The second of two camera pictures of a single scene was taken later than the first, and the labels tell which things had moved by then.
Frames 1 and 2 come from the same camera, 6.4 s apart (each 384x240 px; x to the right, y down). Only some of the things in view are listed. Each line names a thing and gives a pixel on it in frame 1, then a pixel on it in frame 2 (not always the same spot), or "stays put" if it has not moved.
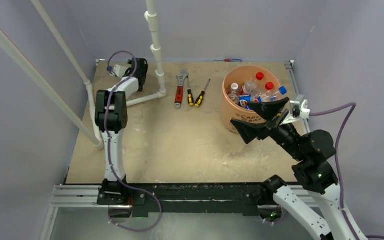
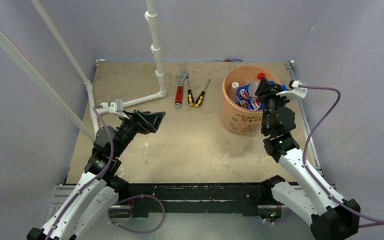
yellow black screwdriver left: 190,99 stays put
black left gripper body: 145,72 → 127,130
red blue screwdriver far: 229,60 stays put
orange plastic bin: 238,75 stays put
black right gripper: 268,110 → 265,91
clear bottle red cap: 233,95 stays put
